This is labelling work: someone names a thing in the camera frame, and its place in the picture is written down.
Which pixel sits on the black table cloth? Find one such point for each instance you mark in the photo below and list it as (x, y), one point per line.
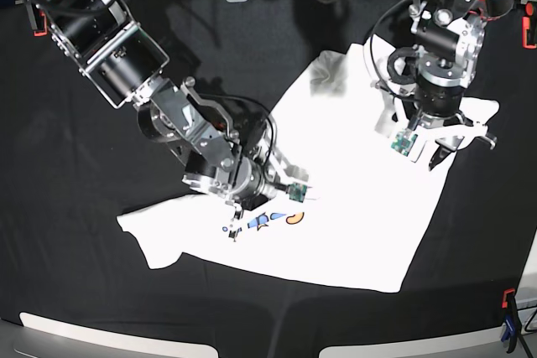
(70, 163)

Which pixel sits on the orange black clamp far left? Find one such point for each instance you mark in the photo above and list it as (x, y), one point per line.
(37, 20)

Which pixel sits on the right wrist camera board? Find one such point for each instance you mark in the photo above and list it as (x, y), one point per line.
(297, 192)

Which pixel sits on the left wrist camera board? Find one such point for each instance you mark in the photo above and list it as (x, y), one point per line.
(404, 142)

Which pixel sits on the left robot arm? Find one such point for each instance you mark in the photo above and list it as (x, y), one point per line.
(428, 80)

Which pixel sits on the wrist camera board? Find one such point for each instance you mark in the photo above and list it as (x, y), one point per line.
(297, 192)
(404, 142)

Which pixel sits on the white printed t-shirt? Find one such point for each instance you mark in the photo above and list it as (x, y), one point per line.
(366, 209)

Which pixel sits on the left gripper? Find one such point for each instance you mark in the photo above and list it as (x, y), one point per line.
(448, 135)

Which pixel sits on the orange blue clamp near right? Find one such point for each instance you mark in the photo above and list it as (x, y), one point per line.
(510, 335)

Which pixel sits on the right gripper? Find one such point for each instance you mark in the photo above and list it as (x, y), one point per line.
(259, 195)

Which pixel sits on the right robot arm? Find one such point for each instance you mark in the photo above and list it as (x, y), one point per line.
(112, 50)

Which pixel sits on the orange clamp far right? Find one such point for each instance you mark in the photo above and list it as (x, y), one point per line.
(529, 26)

